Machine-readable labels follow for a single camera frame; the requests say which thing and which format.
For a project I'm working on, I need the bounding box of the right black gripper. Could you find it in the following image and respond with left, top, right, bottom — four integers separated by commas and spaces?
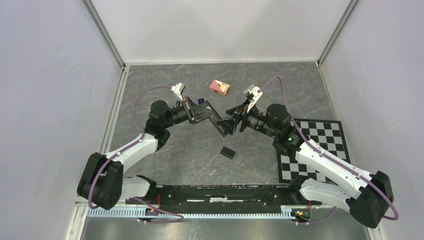
216, 98, 279, 139

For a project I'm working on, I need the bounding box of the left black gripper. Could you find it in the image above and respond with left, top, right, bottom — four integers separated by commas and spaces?
162, 96, 216, 129

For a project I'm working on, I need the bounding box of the black remote control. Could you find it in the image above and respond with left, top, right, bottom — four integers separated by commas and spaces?
201, 100, 228, 137

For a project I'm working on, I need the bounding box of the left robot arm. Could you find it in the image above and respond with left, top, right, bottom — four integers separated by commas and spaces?
76, 96, 221, 210

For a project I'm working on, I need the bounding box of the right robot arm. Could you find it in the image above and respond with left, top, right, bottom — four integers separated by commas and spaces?
217, 103, 399, 229

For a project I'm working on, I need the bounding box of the red white small box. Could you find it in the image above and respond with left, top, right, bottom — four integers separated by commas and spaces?
208, 79, 231, 96

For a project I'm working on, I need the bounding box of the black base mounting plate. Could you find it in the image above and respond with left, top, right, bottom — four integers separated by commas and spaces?
141, 184, 310, 214

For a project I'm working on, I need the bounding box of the checkerboard calibration board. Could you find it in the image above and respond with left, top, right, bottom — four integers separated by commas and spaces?
277, 118, 351, 184

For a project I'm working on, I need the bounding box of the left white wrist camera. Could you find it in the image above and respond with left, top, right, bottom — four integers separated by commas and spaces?
171, 82, 186, 102

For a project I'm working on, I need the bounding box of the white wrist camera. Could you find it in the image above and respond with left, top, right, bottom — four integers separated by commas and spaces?
243, 84, 263, 113
171, 82, 186, 102

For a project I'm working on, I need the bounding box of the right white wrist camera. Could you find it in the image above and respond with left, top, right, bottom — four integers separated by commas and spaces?
243, 84, 263, 113

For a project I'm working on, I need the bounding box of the white slotted cable duct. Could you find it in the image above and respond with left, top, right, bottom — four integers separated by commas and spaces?
87, 206, 295, 220

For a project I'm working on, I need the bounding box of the right aluminium corner post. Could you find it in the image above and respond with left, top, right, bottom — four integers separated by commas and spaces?
316, 0, 360, 69

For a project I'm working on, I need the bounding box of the aluminium corner post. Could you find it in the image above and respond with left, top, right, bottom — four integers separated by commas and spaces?
82, 0, 126, 69
316, 0, 360, 69

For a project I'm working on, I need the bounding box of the left aluminium corner post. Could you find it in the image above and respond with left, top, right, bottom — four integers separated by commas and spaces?
82, 0, 126, 69

